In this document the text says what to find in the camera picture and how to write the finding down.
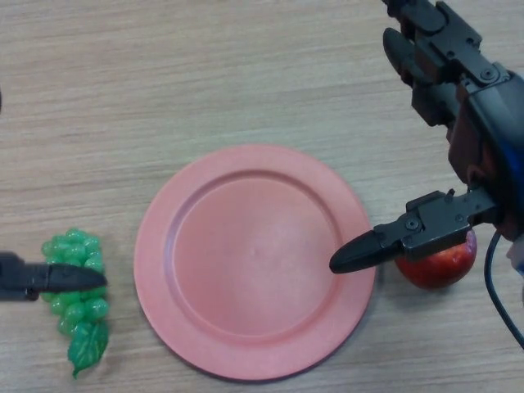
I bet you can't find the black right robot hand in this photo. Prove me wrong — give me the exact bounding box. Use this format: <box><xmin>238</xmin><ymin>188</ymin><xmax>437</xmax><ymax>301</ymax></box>
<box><xmin>329</xmin><ymin>0</ymin><xmax>524</xmax><ymax>275</ymax></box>

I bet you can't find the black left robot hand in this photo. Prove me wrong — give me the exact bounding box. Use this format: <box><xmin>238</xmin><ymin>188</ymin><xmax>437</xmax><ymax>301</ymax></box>
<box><xmin>0</xmin><ymin>88</ymin><xmax>108</xmax><ymax>303</ymax></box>

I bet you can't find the green grapes bunch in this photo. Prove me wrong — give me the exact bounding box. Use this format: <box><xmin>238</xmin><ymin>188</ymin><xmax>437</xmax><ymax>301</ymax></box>
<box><xmin>40</xmin><ymin>228</ymin><xmax>111</xmax><ymax>380</ymax></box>

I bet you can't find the pink round plate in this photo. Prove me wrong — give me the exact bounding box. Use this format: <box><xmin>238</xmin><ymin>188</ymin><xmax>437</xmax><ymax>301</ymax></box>
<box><xmin>133</xmin><ymin>143</ymin><xmax>377</xmax><ymax>382</ymax></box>

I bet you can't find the red apple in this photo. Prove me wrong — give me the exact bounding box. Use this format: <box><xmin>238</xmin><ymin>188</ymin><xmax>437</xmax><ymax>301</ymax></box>
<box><xmin>395</xmin><ymin>229</ymin><xmax>478</xmax><ymax>290</ymax></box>

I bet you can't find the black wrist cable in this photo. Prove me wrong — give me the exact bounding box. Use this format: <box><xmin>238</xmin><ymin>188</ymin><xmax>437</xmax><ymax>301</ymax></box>
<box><xmin>484</xmin><ymin>229</ymin><xmax>524</xmax><ymax>349</ymax></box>

